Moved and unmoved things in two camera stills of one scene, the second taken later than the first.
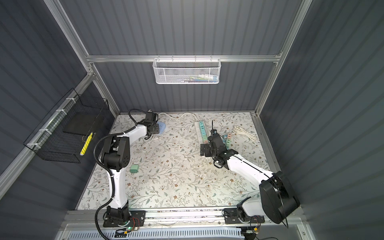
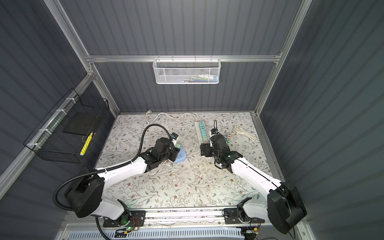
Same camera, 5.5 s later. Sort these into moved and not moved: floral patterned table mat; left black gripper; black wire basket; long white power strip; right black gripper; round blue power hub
Moved: round blue power hub; left black gripper
Not moved: right black gripper; black wire basket; floral patterned table mat; long white power strip
